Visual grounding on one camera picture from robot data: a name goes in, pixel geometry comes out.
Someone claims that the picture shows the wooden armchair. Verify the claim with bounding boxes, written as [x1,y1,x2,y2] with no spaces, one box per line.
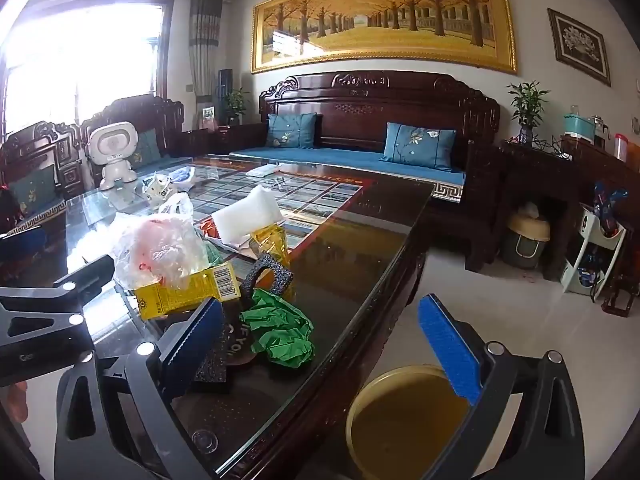
[0,93,187,231]

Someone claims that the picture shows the black foam piece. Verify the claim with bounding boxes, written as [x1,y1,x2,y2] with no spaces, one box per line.
[240,254,294,301]

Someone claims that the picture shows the left blue sofa cushion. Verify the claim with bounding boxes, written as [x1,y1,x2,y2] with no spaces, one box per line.
[266,113,317,148]

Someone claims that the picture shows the blue sofa cushion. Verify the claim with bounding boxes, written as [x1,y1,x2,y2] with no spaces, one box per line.
[266,113,317,148]
[382,122,457,171]

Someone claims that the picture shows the green paper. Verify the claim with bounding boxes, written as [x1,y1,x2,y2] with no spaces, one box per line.
[240,288,316,368]

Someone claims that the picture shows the teal pot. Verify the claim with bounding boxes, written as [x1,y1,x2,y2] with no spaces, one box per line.
[564,114,596,144]

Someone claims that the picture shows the potted bamboo plant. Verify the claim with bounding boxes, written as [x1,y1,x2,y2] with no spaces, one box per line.
[506,80,550,146]

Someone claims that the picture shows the yellow plastic trash basin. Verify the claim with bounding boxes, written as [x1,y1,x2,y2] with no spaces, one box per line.
[345,364,470,479]

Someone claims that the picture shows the person left hand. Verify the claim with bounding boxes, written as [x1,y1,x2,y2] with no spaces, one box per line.
[1,382,28,424]

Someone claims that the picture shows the orange paper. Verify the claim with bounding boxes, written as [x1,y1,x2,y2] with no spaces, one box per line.
[198,218,219,238]

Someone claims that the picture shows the corner potted plant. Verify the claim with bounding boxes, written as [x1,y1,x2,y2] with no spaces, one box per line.
[224,88,246,126]

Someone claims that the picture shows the white red plastic bag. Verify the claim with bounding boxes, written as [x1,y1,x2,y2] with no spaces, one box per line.
[106,192,209,290]

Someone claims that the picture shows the large golden tree painting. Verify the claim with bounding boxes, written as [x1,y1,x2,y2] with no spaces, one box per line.
[250,0,518,74]

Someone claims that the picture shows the white toy robot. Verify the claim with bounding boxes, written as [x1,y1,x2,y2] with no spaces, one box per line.
[89,122,138,191]

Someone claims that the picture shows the long wooden sofa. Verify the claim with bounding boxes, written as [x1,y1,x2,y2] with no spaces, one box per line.
[227,70,501,272]

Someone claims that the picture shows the white foam block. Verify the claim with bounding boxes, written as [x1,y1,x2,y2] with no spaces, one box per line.
[212,184,283,244]

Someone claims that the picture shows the wooden coffee table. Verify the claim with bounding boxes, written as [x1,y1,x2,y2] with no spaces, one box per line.
[1,157,433,479]

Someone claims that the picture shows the yellow milk carton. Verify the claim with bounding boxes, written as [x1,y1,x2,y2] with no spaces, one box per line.
[134,262,241,321]

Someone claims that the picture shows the small dark framed picture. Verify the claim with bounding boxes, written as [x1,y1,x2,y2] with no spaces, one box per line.
[547,8,611,87]

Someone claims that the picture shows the right blue sofa cushion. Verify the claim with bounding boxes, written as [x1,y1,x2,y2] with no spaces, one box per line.
[382,122,457,171]

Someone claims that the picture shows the blue white plastic bag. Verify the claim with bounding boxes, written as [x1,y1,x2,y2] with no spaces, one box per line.
[168,166,195,192]

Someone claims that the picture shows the white small shelf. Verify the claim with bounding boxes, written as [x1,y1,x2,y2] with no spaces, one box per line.
[560,205,627,301]

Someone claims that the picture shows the wooden side cabinet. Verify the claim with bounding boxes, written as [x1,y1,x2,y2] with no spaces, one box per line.
[496,138,639,281]

